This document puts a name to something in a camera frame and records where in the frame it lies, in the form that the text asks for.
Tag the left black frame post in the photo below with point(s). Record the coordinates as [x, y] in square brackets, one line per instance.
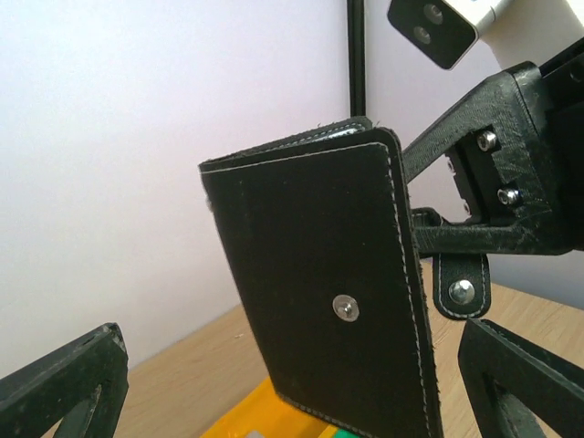
[357, 57]

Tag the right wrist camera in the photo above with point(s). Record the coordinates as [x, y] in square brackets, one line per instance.
[516, 31]

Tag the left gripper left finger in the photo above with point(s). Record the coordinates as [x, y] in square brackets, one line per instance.
[79, 388]

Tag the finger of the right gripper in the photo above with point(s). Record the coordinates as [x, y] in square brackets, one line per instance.
[493, 102]
[434, 235]

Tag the long yellow divided tray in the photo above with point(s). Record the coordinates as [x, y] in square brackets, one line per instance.
[263, 414]

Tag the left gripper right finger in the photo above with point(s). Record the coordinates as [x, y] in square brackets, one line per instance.
[512, 383]

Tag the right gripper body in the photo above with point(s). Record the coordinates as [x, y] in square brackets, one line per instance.
[533, 179]

